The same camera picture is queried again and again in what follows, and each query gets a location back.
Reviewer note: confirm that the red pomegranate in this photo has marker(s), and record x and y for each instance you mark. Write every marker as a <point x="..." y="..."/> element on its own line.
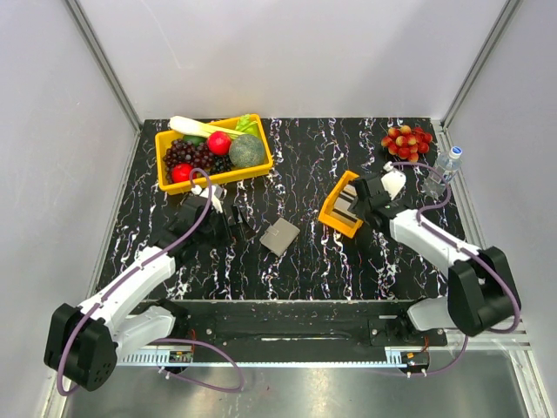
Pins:
<point x="219" y="143"/>

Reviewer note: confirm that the green melon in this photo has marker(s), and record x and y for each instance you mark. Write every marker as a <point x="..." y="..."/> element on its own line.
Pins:
<point x="247" y="151"/>

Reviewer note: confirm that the dark grape bunch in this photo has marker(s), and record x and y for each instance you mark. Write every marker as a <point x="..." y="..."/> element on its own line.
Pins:
<point x="221" y="164"/>

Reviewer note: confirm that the green lettuce leaf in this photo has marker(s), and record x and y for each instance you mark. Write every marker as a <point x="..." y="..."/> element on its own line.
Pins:
<point x="247" y="125"/>

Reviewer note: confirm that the red lychee bunch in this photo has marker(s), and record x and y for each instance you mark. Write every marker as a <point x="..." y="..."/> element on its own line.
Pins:
<point x="407" y="143"/>

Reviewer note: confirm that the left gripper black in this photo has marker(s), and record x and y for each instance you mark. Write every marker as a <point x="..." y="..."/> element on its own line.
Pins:
<point x="240" y="220"/>

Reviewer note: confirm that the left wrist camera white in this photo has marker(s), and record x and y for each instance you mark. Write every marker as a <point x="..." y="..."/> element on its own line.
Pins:
<point x="215" y="192"/>

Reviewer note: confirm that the clear water bottle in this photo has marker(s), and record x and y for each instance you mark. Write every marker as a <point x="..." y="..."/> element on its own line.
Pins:
<point x="444" y="170"/>

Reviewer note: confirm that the stack of credit cards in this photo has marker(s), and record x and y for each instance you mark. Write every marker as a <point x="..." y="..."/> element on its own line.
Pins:
<point x="342" y="204"/>

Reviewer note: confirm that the large yellow fruit bin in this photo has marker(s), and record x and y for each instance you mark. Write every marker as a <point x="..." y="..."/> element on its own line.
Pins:
<point x="163" y="142"/>

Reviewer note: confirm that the green avocado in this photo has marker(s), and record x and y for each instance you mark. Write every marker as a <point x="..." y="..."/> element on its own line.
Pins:
<point x="193" y="140"/>

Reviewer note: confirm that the small yellow card bin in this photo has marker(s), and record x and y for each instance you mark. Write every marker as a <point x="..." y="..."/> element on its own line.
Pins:
<point x="327" y="218"/>

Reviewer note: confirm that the red apple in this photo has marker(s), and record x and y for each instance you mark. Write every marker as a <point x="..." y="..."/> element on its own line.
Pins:
<point x="182" y="173"/>

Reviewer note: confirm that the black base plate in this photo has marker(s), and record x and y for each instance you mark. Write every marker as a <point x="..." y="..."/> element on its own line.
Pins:
<point x="300" y="332"/>

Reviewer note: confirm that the purple grape bunch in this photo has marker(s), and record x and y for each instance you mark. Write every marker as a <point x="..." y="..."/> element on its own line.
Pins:
<point x="186" y="152"/>

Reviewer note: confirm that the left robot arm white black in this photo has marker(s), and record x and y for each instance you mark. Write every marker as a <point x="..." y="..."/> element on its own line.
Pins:
<point x="85" y="342"/>

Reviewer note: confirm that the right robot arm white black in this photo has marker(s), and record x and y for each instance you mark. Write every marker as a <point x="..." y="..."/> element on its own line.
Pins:
<point x="480" y="288"/>

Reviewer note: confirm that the white green leek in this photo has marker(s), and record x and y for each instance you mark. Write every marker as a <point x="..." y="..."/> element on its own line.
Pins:
<point x="193" y="127"/>

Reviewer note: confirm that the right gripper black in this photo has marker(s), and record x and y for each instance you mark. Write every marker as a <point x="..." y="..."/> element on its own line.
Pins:
<point x="359" y="208"/>

